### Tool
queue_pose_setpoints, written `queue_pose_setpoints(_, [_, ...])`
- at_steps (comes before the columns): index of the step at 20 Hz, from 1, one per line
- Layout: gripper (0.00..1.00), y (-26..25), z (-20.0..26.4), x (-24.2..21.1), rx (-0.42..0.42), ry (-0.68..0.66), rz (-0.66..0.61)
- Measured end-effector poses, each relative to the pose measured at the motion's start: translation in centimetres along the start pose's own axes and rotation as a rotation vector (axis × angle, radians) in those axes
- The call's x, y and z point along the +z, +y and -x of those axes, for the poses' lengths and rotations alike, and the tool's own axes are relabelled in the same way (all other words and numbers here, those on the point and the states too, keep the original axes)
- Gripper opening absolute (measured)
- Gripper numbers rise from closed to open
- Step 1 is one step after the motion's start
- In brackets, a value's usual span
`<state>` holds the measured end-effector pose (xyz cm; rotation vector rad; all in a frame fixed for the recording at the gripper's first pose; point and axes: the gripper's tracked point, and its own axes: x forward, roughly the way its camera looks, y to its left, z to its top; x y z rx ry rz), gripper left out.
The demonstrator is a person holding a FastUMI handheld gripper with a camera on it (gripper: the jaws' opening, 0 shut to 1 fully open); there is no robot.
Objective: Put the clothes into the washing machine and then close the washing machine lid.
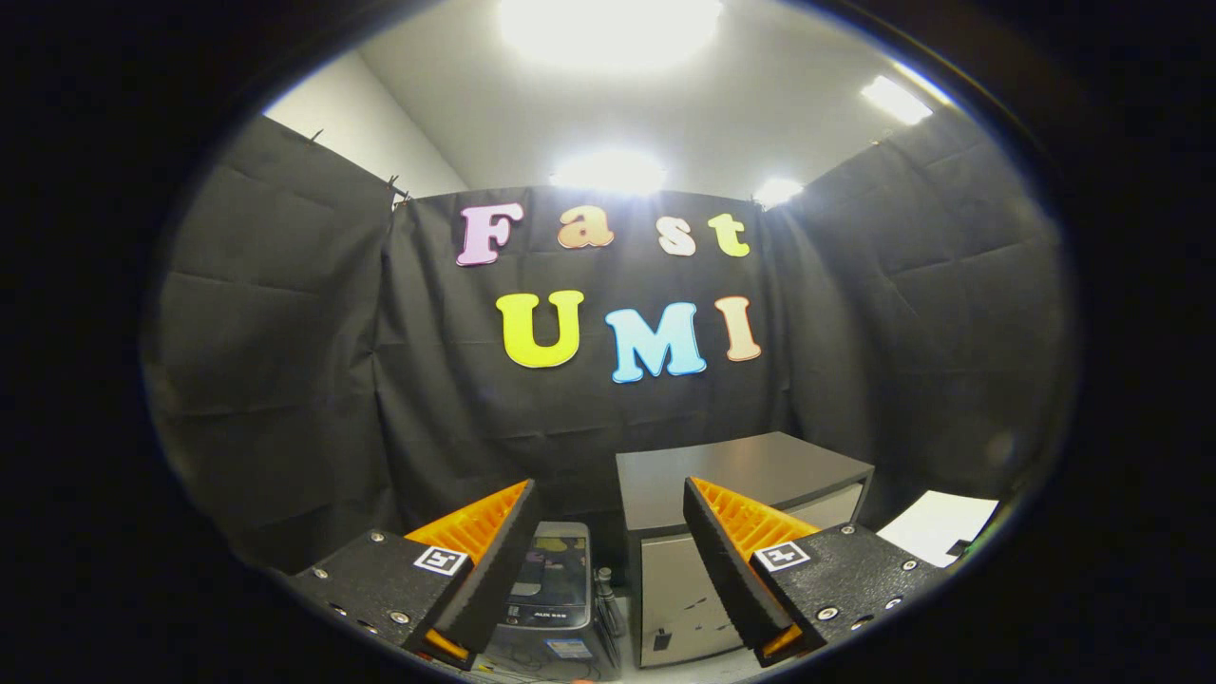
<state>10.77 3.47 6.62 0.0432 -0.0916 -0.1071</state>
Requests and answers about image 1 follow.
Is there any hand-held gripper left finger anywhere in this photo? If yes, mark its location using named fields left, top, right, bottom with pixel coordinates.
left=285, top=478, right=542, bottom=671

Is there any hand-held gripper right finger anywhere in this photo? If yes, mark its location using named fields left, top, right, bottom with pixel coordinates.
left=684, top=475, right=951, bottom=668

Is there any beige cabinet with dark top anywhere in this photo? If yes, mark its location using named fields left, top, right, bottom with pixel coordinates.
left=616, top=431, right=875, bottom=668

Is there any black backdrop cloth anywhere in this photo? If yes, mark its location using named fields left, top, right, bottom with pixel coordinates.
left=142, top=114, right=1079, bottom=571

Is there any round ceiling light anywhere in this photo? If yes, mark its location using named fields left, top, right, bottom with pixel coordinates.
left=549, top=150, right=668, bottom=197

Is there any rectangular ceiling light panel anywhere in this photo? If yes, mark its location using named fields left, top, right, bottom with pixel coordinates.
left=861, top=74, right=935, bottom=126

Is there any large ceiling light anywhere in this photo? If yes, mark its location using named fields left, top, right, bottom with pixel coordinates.
left=499, top=0, right=725, bottom=67

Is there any grey drain hose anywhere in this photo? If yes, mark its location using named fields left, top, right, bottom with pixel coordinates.
left=594, top=567, right=623, bottom=637

